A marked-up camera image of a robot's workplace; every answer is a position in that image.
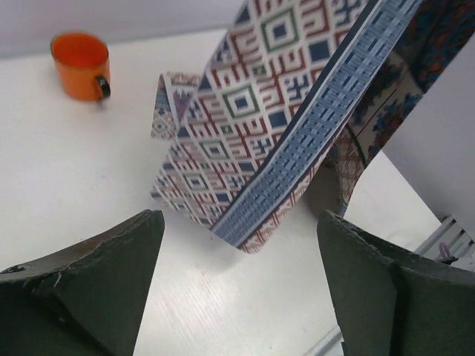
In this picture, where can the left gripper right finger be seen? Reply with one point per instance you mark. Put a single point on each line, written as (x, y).
(391, 301)

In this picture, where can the patterned placemat cloth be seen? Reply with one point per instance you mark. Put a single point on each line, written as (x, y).
(292, 86)

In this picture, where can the orange mug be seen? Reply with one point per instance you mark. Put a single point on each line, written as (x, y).
(82, 62)

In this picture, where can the aluminium mounting rail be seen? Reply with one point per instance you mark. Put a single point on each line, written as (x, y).
(449, 244)

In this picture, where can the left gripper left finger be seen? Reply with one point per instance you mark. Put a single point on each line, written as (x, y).
(86, 299)

